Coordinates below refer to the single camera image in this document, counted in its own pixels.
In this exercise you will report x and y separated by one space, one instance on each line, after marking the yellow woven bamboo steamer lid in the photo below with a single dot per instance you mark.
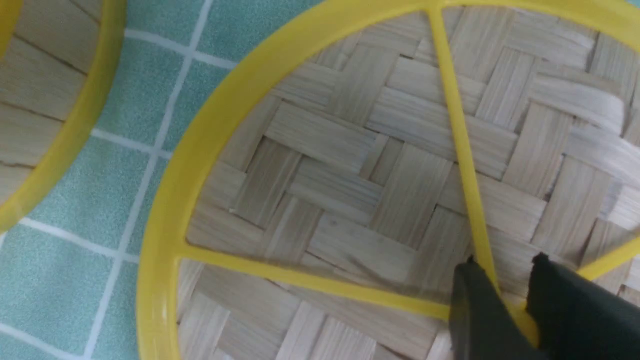
317 205

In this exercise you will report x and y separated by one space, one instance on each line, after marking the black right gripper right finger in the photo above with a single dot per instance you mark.
577 319

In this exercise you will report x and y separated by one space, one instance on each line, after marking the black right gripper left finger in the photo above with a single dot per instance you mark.
480 325

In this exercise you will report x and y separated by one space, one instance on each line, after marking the green checkered tablecloth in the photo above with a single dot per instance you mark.
69 269

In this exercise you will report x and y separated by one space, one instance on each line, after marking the yellow bamboo steamer basket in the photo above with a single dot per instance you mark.
58 65

